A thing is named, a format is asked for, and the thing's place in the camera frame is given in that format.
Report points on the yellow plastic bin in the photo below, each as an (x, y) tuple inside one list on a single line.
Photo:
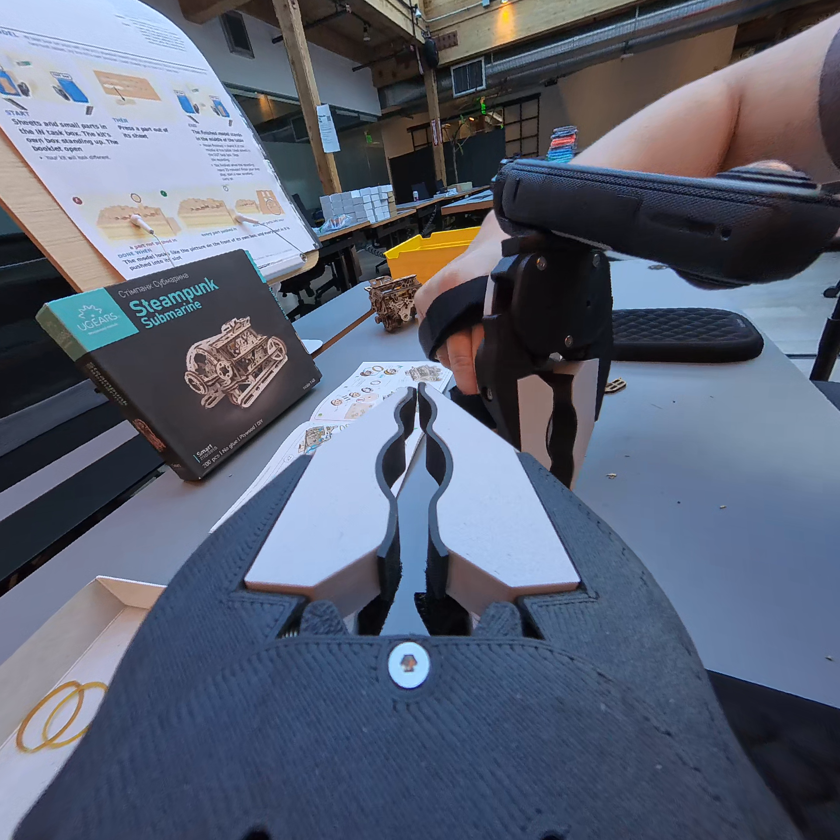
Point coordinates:
[(426, 259)]

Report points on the black product box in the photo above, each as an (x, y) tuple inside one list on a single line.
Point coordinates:
[(164, 407)]

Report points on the wooden beam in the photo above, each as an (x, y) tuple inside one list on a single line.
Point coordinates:
[(305, 85)]

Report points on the black office chair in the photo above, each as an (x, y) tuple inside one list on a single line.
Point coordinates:
[(302, 289)]

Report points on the white instruction booklet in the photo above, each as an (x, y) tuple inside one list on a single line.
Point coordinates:
[(367, 387)]

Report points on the assembled wooden mechanical model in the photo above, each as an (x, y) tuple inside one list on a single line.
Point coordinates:
[(392, 302)]

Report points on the person's right hand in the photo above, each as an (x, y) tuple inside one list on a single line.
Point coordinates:
[(459, 275)]

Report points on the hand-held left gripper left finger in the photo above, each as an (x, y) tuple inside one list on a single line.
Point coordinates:
[(315, 525)]

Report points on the white paper notice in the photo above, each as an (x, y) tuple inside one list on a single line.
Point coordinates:
[(328, 128)]

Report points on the wooden work table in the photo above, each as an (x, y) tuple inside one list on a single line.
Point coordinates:
[(453, 200), (354, 233)]

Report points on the large white instruction sheet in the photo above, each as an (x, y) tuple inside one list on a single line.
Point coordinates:
[(98, 131)]

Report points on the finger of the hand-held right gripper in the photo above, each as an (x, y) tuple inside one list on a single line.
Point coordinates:
[(533, 413), (586, 407)]

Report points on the grey wall vent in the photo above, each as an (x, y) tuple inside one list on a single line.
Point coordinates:
[(468, 77)]

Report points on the white cardboard box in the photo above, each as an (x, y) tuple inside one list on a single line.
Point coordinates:
[(65, 643)]

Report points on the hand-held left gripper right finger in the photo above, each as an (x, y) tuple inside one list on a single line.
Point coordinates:
[(512, 525)]

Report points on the stack of coloured trays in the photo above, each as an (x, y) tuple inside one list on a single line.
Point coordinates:
[(562, 144)]

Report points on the slim wooden post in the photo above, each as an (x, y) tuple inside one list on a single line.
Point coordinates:
[(434, 124)]

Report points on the slotted flat wooden part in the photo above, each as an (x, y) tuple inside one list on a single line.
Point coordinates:
[(615, 385)]

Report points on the person's right forearm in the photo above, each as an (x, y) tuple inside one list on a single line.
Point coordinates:
[(722, 111)]

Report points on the scattered yellow rubber bands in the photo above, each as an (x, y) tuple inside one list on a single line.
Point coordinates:
[(19, 735)]

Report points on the grey desk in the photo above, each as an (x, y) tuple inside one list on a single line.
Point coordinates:
[(689, 525)]

